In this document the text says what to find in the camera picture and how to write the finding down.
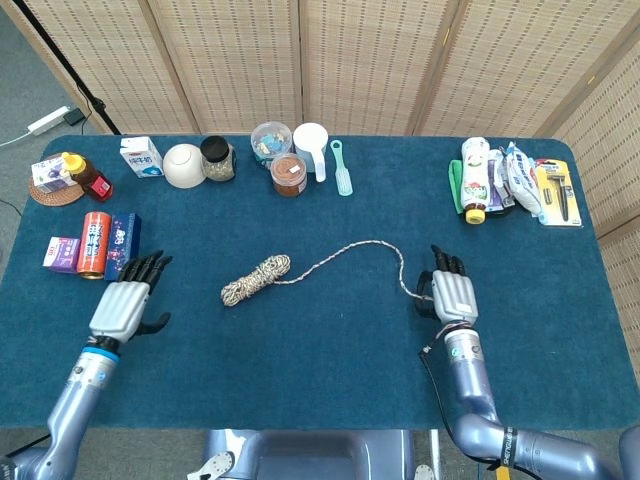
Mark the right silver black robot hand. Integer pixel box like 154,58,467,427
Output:
415,244,479,326

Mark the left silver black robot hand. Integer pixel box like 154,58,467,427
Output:
88,249,174,344

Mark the beige speckled braided rope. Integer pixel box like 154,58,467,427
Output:
220,239,436,308

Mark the dark blue printed box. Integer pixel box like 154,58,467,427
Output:
103,212,143,283

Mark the orange cylindrical can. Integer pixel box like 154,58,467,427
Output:
76,211,112,280

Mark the white purple small carton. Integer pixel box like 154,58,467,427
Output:
42,236,81,275

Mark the green cloth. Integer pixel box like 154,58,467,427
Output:
448,158,470,216

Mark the white purple snack packet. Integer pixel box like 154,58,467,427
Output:
485,148,516,215

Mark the white bottle with yellow cap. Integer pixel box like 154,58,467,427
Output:
460,136,491,225

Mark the round woven coaster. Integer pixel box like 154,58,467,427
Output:
28,153,87,206

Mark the amber honey bottle red label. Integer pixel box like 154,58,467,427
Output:
61,152,114,203

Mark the white blue snack packet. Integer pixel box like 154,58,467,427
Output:
503,141,545,218

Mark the blue carpet table cover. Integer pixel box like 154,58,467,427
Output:
0,133,640,432

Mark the white box with purple print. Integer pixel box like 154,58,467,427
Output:
30,155,79,195

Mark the razor on yellow card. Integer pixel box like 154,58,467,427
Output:
533,157,584,229

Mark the white blue milk carton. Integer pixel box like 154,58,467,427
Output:
119,136,165,180

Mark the upturned cream bowl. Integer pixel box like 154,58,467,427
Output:
162,143,205,190

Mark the green scrubbing brush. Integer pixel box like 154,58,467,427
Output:
329,139,354,197

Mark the glass jar with black lid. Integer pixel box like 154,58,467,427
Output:
199,135,237,183

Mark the white power strip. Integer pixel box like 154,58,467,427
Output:
27,105,71,137

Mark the plastic jar of rubber bands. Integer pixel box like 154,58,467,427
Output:
270,153,309,198

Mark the pale blue plastic pitcher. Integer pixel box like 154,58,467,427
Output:
292,122,330,183

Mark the grey-blue robot torso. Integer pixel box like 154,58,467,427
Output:
187,428,437,480

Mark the clear tub of coloured clips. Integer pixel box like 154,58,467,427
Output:
250,121,294,164

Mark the black tripod stand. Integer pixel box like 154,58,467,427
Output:
12,0,123,136

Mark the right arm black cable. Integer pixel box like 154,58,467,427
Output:
419,324,504,471

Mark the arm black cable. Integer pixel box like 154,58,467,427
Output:
419,324,504,471
0,433,52,459

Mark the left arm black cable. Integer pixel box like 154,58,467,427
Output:
0,433,52,459

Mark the white power cord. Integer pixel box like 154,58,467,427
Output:
0,130,32,150

